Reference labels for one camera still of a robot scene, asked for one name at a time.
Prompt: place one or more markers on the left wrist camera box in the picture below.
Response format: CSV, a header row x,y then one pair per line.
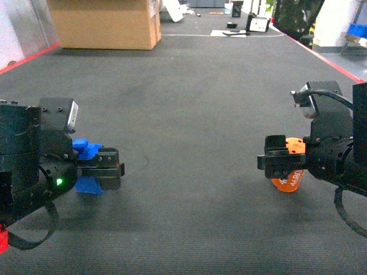
x,y
58,114

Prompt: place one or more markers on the black and white device box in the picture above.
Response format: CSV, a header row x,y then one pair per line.
x,y
257,24

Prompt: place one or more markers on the black flat tool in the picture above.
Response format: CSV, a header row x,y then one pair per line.
x,y
229,34

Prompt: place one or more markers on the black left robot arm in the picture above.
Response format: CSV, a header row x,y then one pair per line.
x,y
23,184

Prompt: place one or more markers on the white tilted panel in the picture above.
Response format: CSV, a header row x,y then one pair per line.
x,y
174,9

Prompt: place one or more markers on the white paper sheet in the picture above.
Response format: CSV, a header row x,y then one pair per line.
x,y
218,33

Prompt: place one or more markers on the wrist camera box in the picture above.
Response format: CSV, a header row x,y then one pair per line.
x,y
315,104
58,114

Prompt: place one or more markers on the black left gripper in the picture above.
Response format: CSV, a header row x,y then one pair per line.
x,y
58,162

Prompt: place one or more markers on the blue bottle-shaped plastic part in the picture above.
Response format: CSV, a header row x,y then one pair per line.
x,y
86,152

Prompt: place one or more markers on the blue bin far right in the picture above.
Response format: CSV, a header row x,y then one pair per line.
x,y
358,30

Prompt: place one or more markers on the small black box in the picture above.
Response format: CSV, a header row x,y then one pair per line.
x,y
236,8

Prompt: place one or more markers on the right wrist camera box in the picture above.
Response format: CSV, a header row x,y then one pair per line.
x,y
315,104

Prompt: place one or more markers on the black tape roll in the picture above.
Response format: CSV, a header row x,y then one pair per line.
x,y
232,25

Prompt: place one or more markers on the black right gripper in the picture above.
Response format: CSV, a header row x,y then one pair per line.
x,y
327,148

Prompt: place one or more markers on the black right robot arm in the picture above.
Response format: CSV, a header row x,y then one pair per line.
x,y
354,178

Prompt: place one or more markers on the large cardboard box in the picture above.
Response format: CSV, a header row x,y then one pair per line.
x,y
126,25

